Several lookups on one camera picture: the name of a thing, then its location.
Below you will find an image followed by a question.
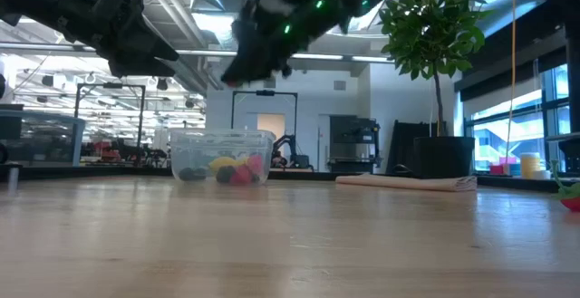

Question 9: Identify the clear plastic tupperware container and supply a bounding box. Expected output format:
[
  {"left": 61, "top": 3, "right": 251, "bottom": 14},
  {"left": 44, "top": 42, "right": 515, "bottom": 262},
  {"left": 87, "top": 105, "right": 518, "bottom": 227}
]
[{"left": 169, "top": 128, "right": 277, "bottom": 187}]

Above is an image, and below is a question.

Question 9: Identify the pink toy fruit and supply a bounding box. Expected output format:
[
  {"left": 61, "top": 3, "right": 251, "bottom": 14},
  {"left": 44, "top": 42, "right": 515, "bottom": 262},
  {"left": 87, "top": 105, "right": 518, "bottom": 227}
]
[{"left": 246, "top": 155, "right": 265, "bottom": 176}]

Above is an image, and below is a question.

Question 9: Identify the green plant in black pot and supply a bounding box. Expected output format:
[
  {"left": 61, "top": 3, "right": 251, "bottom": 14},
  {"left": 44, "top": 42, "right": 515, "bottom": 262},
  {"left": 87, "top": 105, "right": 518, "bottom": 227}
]
[{"left": 378, "top": 0, "right": 490, "bottom": 180}]

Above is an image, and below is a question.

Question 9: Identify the black folding panel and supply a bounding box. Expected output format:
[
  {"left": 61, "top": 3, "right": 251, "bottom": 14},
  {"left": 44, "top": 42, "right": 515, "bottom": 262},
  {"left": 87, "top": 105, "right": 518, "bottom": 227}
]
[{"left": 390, "top": 120, "right": 439, "bottom": 176}]

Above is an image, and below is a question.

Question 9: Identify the yellow cylinder container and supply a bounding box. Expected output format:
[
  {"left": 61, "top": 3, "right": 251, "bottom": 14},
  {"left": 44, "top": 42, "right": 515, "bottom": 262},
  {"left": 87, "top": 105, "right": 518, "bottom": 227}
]
[{"left": 519, "top": 152, "right": 542, "bottom": 180}]

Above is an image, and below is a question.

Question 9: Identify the black metal gantry frame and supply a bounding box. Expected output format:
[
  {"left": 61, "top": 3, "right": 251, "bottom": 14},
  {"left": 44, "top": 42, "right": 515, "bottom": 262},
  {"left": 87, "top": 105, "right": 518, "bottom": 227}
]
[
  {"left": 73, "top": 82, "right": 147, "bottom": 168},
  {"left": 230, "top": 89, "right": 299, "bottom": 172}
]

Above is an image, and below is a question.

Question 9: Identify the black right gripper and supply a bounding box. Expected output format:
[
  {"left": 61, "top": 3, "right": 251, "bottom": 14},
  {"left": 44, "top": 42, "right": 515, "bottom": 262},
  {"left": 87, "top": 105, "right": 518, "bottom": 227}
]
[{"left": 221, "top": 0, "right": 377, "bottom": 84}]

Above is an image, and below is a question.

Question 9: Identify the black equipment cabinet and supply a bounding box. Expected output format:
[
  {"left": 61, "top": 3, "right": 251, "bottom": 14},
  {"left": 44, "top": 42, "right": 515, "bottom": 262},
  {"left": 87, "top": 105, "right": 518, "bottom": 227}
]
[{"left": 327, "top": 115, "right": 382, "bottom": 174}]

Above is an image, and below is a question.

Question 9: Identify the black aluminium table frame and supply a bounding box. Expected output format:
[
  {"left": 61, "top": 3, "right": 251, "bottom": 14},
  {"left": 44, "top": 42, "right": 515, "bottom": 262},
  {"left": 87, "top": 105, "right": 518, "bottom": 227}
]
[{"left": 0, "top": 164, "right": 580, "bottom": 194}]

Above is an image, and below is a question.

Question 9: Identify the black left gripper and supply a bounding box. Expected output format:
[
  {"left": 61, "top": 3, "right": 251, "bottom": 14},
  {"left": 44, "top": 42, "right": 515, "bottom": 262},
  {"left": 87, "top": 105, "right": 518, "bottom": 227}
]
[{"left": 58, "top": 0, "right": 180, "bottom": 78}]

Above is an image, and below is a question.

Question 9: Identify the small red toy strawberry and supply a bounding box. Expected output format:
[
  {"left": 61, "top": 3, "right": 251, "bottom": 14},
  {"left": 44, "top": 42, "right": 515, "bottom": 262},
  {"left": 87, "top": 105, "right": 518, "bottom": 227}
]
[{"left": 230, "top": 166, "right": 255, "bottom": 186}]

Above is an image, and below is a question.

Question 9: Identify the grey metal post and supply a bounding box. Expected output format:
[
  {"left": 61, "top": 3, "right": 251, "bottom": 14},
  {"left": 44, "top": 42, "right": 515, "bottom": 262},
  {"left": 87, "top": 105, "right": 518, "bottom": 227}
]
[{"left": 0, "top": 161, "right": 23, "bottom": 196}]

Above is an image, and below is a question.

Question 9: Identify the long ceiling light bar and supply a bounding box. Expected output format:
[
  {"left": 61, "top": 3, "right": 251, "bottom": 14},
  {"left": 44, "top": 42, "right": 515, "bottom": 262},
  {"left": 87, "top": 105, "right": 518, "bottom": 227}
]
[{"left": 0, "top": 42, "right": 395, "bottom": 62}]

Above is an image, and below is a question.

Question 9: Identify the grey mesh office chair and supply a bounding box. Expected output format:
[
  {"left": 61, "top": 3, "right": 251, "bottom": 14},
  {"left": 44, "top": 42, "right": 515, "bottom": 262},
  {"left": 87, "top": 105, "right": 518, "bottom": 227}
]
[{"left": 0, "top": 109, "right": 86, "bottom": 168}]

